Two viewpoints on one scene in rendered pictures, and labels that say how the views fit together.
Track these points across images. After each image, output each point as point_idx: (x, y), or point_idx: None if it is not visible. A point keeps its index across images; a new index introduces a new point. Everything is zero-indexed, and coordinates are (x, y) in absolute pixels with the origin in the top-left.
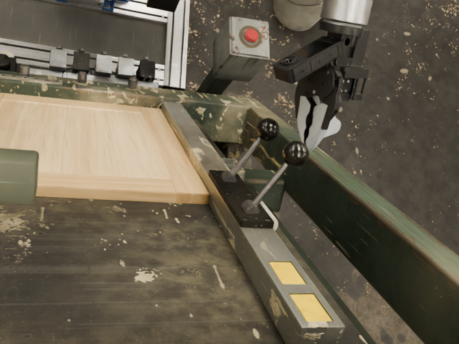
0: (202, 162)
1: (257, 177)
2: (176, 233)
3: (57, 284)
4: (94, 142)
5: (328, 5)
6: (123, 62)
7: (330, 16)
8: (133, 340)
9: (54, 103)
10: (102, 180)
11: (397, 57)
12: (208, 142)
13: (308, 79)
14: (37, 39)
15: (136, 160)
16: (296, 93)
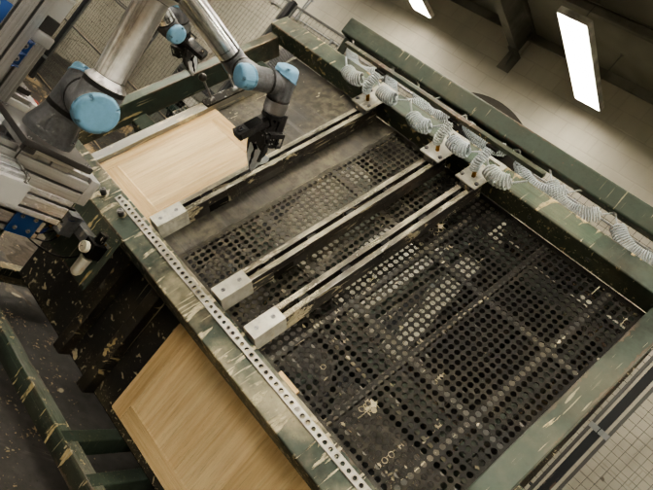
0: (194, 113)
1: (150, 121)
2: (245, 110)
3: (291, 116)
4: (189, 154)
5: (188, 28)
6: None
7: (189, 30)
8: (298, 98)
9: (141, 194)
10: (230, 131)
11: None
12: (164, 120)
13: (189, 54)
14: None
15: (198, 135)
16: (186, 63)
